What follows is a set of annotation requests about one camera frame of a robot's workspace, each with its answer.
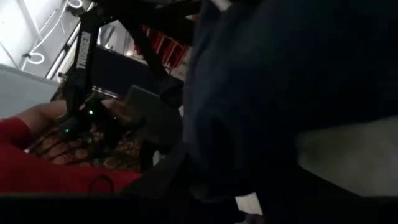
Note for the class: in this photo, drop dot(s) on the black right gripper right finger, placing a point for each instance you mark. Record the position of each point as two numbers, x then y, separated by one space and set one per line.
311 189

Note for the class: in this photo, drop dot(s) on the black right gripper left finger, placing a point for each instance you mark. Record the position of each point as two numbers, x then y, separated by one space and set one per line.
161 177

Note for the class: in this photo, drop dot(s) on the white textured towel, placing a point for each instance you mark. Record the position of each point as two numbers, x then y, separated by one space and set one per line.
351 155

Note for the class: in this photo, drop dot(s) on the dark navy garment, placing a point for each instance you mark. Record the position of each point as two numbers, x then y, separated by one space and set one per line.
264 87

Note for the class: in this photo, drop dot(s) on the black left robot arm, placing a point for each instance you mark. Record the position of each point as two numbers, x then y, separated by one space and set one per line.
82 62

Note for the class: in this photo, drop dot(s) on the person's forearm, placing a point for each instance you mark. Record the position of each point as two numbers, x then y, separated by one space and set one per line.
40 113

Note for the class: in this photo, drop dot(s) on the grey tablet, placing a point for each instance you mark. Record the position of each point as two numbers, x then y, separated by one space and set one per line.
155 118

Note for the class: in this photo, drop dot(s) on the person's hand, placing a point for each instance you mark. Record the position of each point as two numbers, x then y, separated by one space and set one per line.
116 110

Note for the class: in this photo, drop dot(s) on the black computer monitor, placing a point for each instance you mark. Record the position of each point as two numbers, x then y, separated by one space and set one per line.
121 71

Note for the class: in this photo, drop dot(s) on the red cloth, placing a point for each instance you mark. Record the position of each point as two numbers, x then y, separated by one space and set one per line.
37 174

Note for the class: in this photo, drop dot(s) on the red plastic bin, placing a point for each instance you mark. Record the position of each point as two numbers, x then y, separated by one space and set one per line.
168 46

